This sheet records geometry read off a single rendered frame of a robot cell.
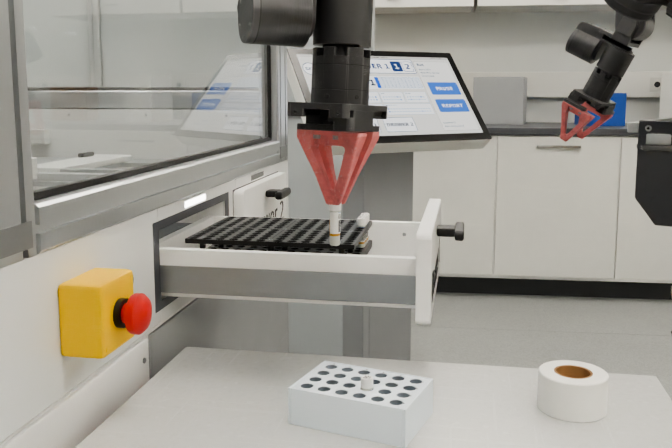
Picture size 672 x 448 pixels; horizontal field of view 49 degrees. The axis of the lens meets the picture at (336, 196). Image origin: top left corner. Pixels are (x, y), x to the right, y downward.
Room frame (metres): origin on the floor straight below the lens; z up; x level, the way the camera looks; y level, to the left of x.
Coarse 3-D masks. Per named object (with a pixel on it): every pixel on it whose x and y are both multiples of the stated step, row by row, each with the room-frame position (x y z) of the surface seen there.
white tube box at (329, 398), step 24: (312, 384) 0.72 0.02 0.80; (336, 384) 0.71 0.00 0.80; (360, 384) 0.71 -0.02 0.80; (384, 384) 0.71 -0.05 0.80; (408, 384) 0.71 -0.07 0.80; (432, 384) 0.73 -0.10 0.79; (288, 408) 0.71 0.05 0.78; (312, 408) 0.69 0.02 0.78; (336, 408) 0.68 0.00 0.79; (360, 408) 0.67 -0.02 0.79; (384, 408) 0.66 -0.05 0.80; (408, 408) 0.66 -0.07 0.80; (432, 408) 0.73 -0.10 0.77; (336, 432) 0.68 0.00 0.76; (360, 432) 0.67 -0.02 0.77; (384, 432) 0.66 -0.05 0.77; (408, 432) 0.66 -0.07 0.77
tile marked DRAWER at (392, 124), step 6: (384, 120) 1.91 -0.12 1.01; (390, 120) 1.92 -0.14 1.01; (396, 120) 1.93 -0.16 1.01; (402, 120) 1.93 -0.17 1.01; (408, 120) 1.94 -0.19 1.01; (390, 126) 1.90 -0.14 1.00; (396, 126) 1.91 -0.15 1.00; (402, 126) 1.92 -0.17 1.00; (408, 126) 1.93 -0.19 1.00; (414, 126) 1.94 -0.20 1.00
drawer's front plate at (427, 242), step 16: (432, 208) 1.02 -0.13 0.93; (432, 224) 0.90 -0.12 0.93; (416, 240) 0.84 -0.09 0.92; (432, 240) 0.85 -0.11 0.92; (416, 256) 0.84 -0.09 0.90; (432, 256) 0.86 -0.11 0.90; (416, 272) 0.84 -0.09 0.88; (432, 272) 0.87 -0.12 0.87; (416, 288) 0.84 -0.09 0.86; (416, 304) 0.84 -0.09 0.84; (432, 304) 0.89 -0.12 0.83; (416, 320) 0.84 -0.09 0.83
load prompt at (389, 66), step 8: (376, 64) 2.04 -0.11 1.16; (384, 64) 2.05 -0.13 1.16; (392, 64) 2.06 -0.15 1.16; (400, 64) 2.08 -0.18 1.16; (408, 64) 2.09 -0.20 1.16; (376, 72) 2.02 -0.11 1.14; (384, 72) 2.03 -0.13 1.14; (392, 72) 2.04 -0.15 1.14; (400, 72) 2.05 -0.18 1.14; (408, 72) 2.07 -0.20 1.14; (416, 72) 2.08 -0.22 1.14
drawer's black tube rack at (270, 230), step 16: (224, 224) 1.05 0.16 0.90; (240, 224) 1.05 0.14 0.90; (256, 224) 1.05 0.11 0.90; (272, 224) 1.05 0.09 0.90; (288, 224) 1.05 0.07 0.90; (304, 224) 1.05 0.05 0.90; (320, 224) 1.05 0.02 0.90; (352, 224) 1.06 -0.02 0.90; (192, 240) 0.95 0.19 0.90; (208, 240) 0.94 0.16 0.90; (224, 240) 0.94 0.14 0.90; (240, 240) 0.94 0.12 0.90; (256, 240) 0.94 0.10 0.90; (272, 240) 0.94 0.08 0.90; (288, 240) 0.94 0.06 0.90; (304, 240) 0.94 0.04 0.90; (320, 240) 0.94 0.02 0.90
